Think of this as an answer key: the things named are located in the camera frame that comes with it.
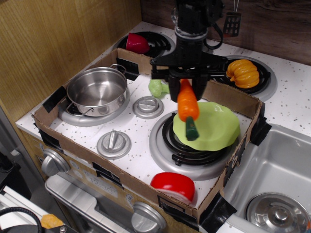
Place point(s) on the silver oven knob left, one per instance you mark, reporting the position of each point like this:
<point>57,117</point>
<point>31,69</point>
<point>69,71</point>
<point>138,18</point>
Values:
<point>53,163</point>

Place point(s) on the orange toy pumpkin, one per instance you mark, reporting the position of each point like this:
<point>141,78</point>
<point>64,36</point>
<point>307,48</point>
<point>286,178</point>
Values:
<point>243,73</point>

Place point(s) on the orange toy carrot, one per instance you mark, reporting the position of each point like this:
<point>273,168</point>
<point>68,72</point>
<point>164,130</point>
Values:
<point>188,109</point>

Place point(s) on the back right black burner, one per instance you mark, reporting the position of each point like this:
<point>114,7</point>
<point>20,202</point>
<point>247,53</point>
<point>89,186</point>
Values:
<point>264,90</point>

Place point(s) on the hanging silver slotted spatula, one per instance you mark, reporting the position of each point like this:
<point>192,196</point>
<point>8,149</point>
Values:
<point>232,22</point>

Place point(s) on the cardboard fence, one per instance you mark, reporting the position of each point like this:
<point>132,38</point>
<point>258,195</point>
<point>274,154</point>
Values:
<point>127,180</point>

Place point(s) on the silver stove knob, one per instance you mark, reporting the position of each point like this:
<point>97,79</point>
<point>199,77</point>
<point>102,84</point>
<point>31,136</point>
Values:
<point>114,145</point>
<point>148,107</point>

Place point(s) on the silver oven knob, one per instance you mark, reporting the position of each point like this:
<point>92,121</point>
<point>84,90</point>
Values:
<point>146,219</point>
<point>53,163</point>

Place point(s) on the silver oven door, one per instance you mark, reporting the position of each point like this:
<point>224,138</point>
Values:
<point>91,211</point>

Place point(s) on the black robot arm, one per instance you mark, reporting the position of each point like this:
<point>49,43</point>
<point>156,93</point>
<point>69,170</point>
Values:
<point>192,18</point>

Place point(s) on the front right black burner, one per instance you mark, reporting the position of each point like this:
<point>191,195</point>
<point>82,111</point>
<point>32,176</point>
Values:
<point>173,156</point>

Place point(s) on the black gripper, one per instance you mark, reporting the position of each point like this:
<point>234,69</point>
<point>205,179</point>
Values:
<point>187,61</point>

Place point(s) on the green toy broccoli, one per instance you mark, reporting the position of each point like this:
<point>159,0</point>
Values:
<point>157,88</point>

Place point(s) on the silver stove knob upper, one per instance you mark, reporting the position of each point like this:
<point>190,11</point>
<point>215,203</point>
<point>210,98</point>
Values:
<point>148,107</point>

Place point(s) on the light green plastic plate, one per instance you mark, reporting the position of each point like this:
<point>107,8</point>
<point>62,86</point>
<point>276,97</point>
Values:
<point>218,127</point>

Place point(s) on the red toy cup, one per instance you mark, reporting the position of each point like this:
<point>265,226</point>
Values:
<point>137,43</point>

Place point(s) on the silver oven knob right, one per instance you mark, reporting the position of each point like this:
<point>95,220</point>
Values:
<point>146,219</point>

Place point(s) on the silver toy sink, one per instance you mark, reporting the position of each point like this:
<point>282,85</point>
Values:
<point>280,164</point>

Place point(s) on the hanging silver skimmer ladle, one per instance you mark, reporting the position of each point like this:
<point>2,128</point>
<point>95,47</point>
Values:
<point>174,16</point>

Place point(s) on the red toy cheese wheel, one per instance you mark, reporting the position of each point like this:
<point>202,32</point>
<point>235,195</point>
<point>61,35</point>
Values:
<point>175,185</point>

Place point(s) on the orange sponge piece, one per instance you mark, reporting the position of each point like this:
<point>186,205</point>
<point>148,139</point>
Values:
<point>50,221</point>

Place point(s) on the stainless steel pot lid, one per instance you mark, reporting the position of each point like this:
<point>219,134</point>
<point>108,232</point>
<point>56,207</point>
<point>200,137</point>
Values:
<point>278,213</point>

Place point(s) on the silver stove knob lower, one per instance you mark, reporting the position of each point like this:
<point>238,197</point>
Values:
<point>114,145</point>

